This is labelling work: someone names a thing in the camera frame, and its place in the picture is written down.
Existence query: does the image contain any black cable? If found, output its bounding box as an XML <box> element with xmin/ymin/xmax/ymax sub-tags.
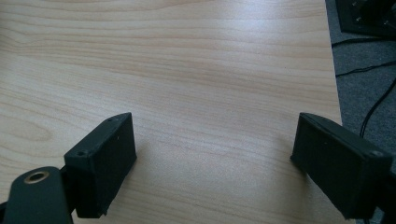
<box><xmin>359</xmin><ymin>77</ymin><xmax>396</xmax><ymax>139</ymax></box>
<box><xmin>334</xmin><ymin>61</ymin><xmax>396</xmax><ymax>78</ymax></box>

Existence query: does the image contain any black floor stand base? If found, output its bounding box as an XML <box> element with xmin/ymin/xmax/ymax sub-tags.
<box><xmin>333</xmin><ymin>0</ymin><xmax>396</xmax><ymax>41</ymax></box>

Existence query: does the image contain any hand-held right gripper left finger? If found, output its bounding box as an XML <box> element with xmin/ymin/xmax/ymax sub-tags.
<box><xmin>64</xmin><ymin>112</ymin><xmax>138</xmax><ymax>219</ymax></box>

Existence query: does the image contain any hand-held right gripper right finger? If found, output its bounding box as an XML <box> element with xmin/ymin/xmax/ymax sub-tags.
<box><xmin>290</xmin><ymin>112</ymin><xmax>394</xmax><ymax>220</ymax></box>

